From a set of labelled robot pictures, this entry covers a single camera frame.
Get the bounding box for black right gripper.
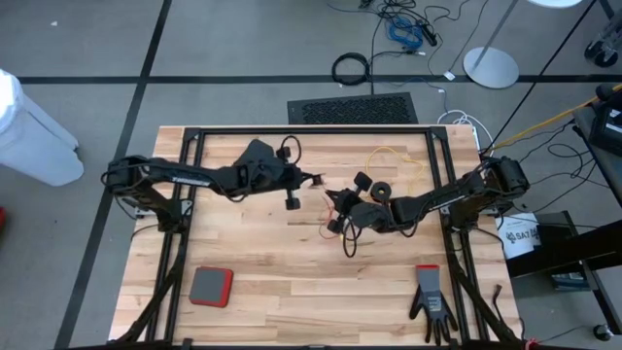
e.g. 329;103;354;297
324;171;380;233

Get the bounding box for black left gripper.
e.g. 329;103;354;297
264;145;317;211

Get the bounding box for black floor vent grate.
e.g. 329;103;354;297
287;91;419;125

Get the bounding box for grey black work glove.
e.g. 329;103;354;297
408;263;459;346

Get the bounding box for red and grey block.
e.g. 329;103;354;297
189;265;235;308

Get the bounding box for white printed sheet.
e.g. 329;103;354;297
495;212;542;261

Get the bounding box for black power strip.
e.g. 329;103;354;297
417;21;439;49

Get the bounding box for black low equipment cart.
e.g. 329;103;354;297
504;208;622;336

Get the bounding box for black side desk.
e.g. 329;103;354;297
572;83;622;205

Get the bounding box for white bagged trash bin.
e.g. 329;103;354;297
0;67;85;188

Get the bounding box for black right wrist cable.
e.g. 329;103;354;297
341;216;360;259

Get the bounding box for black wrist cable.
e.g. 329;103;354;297
280;134;303;166
341;216;360;259

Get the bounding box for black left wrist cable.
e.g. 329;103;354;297
280;134;303;166

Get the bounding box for coiled black cable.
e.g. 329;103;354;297
330;52;371;88

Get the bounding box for white floor cable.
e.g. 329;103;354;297
435;109;495;153

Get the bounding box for blue floor cable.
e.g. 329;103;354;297
386;17;425;50

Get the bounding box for round pedestal stand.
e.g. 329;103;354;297
462;0;584;89

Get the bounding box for yellow extension cord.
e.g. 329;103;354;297
490;83;622;150

